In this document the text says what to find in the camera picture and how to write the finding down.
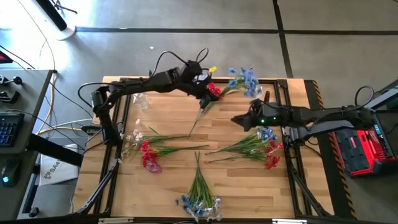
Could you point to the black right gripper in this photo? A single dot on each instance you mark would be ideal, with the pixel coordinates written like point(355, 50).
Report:
point(267, 118)

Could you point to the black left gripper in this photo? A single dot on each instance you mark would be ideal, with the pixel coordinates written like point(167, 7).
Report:
point(194, 84)

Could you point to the red artificial flower bunch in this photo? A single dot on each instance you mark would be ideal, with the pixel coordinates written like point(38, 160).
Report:
point(273, 161)
point(214, 90)
point(146, 146)

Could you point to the blue artificial flower bunch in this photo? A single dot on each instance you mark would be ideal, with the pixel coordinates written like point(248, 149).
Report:
point(265, 133)
point(247, 81)
point(186, 200)

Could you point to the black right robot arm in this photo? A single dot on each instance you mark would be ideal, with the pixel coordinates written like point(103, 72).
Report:
point(311, 114)

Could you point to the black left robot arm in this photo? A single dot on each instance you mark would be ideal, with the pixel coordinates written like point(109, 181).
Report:
point(161, 82)

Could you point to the clear glass vase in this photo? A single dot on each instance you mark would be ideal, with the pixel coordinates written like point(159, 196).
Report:
point(141, 100)
point(259, 92)

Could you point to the purple glass vase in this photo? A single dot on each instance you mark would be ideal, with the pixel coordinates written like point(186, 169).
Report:
point(152, 166)

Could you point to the black hazard-striped platform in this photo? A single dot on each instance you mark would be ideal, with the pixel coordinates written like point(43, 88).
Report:
point(329, 186)

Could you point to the red black tool case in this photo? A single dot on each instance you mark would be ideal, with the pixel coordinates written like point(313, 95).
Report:
point(360, 149)

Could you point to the dark screen panel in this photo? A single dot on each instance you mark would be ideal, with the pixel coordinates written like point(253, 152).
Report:
point(388, 130)

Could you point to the black pole white round base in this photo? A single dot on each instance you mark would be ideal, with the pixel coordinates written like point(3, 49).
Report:
point(65, 31)

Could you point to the grey desk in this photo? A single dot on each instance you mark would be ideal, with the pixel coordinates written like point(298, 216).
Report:
point(28, 93)

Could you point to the black knob lever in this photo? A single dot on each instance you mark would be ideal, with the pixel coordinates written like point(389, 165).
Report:
point(12, 81)

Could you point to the small black desk device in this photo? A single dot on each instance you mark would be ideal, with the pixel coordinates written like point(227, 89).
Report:
point(7, 97)

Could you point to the black backlit keyboard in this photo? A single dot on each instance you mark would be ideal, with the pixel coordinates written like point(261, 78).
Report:
point(9, 130)

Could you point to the black caster wheel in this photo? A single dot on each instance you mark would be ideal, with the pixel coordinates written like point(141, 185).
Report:
point(33, 212)

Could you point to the black red device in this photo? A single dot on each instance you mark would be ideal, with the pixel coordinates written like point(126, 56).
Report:
point(4, 57)

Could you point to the black computer mouse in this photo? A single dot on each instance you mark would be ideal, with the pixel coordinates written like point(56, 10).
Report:
point(11, 172)

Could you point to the silver metal bracket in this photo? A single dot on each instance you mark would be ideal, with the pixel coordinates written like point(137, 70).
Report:
point(289, 221)
point(115, 220)

